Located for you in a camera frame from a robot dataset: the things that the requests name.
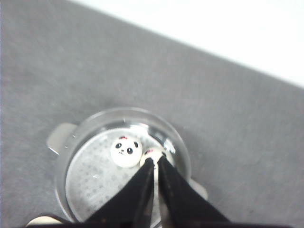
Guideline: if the panda bun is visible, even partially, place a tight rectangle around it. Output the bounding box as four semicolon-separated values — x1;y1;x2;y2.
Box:
110;135;143;168
140;147;175;214

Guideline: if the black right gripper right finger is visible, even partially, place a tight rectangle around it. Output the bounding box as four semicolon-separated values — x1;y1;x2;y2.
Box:
158;156;230;228

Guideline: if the cream rectangular tray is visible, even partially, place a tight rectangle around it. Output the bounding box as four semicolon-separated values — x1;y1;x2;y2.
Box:
25;216;62;228

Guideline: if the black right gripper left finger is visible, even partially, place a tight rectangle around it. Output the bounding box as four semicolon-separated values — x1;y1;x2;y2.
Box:
83;158;154;228

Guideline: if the white perforated steamer liner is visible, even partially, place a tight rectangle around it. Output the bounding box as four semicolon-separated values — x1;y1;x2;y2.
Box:
66;128;161;222

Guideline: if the stainless steel steamer pot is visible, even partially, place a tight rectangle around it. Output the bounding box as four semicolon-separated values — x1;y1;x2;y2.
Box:
47;107;208;222

